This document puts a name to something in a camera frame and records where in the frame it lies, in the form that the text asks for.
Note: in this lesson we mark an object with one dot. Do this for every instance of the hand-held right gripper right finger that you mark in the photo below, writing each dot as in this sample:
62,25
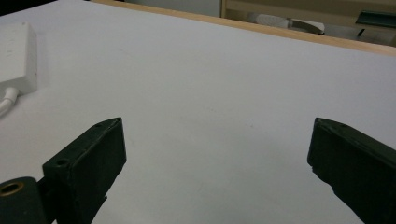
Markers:
355,168

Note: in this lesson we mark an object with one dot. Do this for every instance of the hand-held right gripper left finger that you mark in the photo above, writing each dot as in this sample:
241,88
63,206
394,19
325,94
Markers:
87,168

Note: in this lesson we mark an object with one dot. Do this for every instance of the white power strip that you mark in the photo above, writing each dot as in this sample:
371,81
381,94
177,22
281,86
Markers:
15,56

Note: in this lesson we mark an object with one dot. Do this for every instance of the dark green object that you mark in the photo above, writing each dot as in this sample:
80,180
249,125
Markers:
376,19

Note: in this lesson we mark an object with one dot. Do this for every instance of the white ribbed object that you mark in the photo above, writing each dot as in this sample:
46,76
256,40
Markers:
274,21

